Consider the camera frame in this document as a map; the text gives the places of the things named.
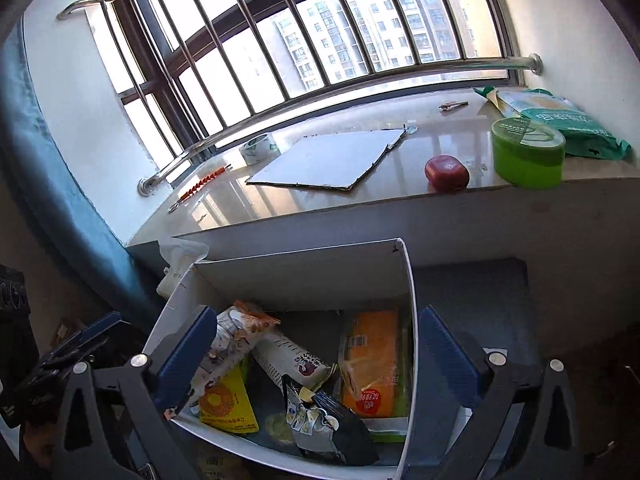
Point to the dark patterned snack packet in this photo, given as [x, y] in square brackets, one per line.
[340, 435]

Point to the white cardboard box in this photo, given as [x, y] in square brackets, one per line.
[300, 280]

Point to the tall pale snack bag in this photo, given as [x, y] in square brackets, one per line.
[285, 357]

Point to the tissue pack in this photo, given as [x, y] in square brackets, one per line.
[175, 265]

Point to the steel window guard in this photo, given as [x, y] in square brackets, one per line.
[450, 66]

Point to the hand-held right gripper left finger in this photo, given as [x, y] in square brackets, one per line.
[182, 360]

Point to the flat cardboard sheet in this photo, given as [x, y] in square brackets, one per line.
[325, 160]

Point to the pale nut print snack packet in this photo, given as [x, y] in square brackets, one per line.
[230, 340]

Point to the green plastic bag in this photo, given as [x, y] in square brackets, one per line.
[585, 130]

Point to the yellow snack packet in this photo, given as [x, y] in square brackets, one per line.
[227, 402]

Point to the blue-grey tablecloth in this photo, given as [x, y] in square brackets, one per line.
[475, 290]

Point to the small red case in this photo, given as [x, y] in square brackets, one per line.
[446, 173]

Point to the orange bread packet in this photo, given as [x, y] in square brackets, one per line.
[372, 360]

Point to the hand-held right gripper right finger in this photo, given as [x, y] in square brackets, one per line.
[447, 360]

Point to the clear tape roll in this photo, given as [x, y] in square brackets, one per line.
[257, 149]

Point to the green round container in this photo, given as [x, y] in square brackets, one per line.
[527, 157]

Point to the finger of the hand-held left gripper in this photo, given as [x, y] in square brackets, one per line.
[65, 365]
[92, 332]

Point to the blue curtain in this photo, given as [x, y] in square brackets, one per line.
[65, 210]

